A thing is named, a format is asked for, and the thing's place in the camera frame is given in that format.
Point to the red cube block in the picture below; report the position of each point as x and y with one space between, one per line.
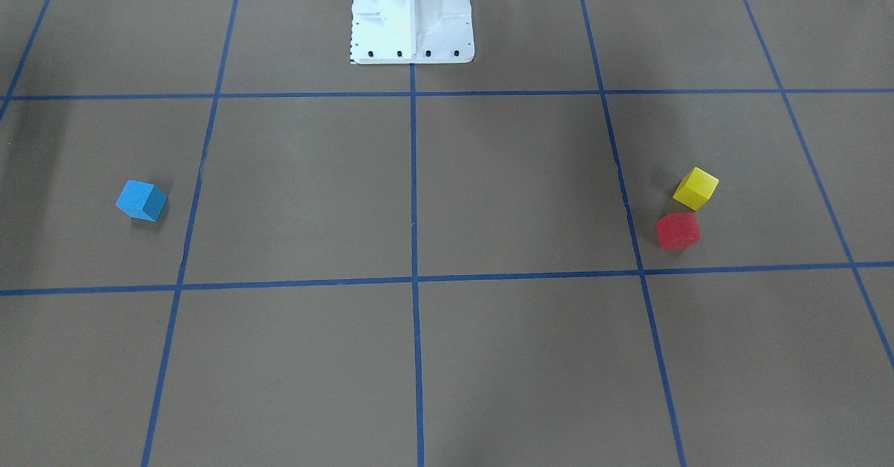
678 231

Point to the yellow cube block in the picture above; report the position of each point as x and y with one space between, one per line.
695 189

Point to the blue cube block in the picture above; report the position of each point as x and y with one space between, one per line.
142 201

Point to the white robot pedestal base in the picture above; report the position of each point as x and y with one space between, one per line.
412 32

